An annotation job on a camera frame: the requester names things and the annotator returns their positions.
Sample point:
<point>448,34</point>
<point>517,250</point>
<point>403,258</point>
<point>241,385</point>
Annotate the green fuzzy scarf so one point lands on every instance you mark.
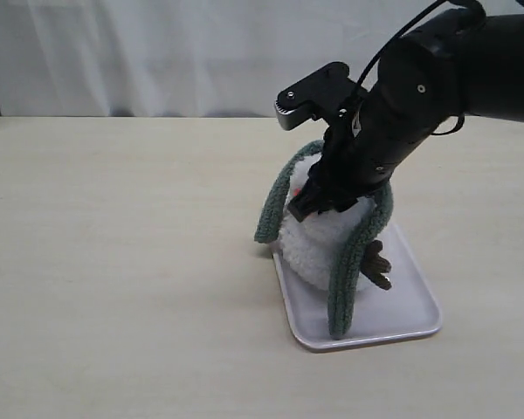
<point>348,265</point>

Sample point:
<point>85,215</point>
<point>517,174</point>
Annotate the white plush snowman toy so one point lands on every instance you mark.
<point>310,247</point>

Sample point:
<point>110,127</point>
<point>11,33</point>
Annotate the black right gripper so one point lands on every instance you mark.
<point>404,107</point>

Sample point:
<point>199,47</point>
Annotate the white backdrop curtain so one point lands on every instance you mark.
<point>178,58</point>

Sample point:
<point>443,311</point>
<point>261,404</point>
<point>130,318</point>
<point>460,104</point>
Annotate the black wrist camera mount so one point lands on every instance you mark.
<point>326,93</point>

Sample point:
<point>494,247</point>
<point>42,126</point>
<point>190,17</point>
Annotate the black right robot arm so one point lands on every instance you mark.
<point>461,62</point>

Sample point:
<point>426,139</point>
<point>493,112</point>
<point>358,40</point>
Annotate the white rectangular tray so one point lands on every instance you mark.
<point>407,311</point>

